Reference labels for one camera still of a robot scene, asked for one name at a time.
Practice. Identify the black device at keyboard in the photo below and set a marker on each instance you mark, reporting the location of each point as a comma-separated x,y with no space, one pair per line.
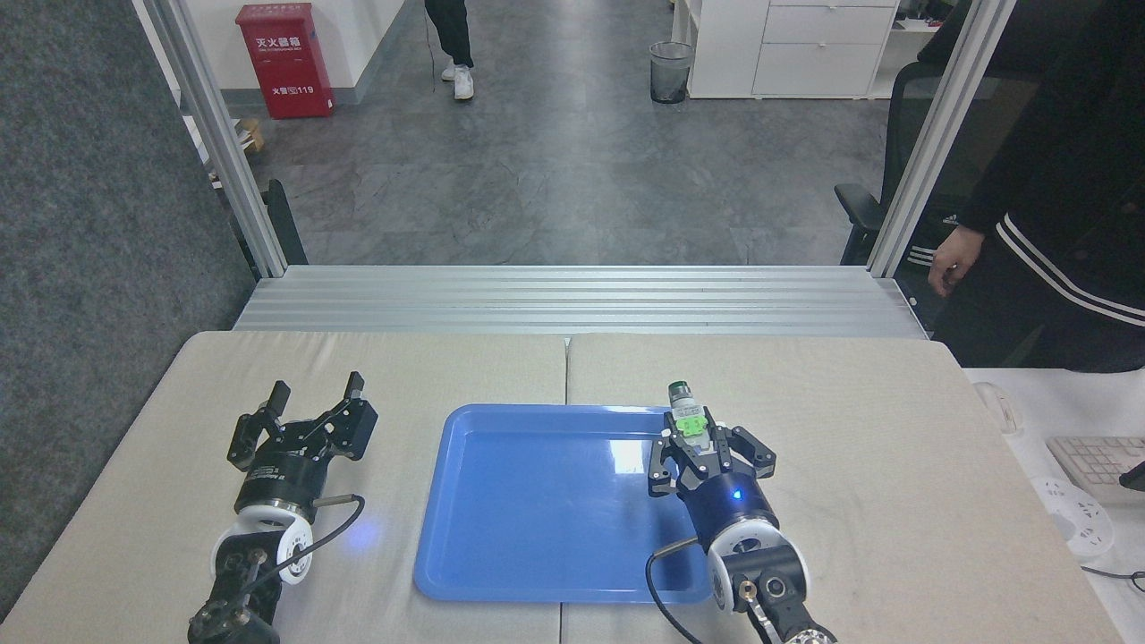
1134,476

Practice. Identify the white side desk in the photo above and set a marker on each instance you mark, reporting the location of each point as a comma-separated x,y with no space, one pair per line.
1118,617

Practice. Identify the white drawer cabinet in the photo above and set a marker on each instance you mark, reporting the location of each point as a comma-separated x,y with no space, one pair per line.
805,54

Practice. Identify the switch part with green clip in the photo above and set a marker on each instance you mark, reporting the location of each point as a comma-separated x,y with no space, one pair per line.
687,416

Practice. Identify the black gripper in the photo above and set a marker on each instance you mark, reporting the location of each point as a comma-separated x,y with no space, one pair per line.
729,501
282,487

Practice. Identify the grey felt partition panel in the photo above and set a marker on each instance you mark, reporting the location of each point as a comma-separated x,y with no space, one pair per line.
98,268

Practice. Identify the white power strip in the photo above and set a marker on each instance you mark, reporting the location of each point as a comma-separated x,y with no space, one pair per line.
1078,519

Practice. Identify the black office chair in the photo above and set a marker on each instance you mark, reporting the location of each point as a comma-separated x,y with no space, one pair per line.
903,134

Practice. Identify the grey mesh waste bin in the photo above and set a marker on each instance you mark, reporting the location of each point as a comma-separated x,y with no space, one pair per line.
670,76

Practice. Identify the person in black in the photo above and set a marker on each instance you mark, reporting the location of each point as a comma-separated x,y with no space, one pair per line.
1073,179

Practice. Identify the person with white shoes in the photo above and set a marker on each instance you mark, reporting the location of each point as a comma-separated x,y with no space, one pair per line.
452,31

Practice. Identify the white keyboard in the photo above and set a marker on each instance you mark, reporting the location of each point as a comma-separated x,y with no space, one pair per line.
1096,465

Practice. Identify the person's hand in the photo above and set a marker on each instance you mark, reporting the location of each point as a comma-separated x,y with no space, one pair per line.
953,259

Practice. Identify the silver aluminium post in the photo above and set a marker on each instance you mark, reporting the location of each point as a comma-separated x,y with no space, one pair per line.
939,134
219,134

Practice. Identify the silver aluminium rail platform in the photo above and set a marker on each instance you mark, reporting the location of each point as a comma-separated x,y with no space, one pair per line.
572,300

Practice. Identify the red fire extinguisher box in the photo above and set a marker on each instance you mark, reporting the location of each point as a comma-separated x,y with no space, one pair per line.
286,63

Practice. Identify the blue plastic tray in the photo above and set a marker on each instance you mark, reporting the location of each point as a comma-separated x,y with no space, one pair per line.
537,528

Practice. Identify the white computer mouse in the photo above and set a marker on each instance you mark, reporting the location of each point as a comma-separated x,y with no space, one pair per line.
997,407

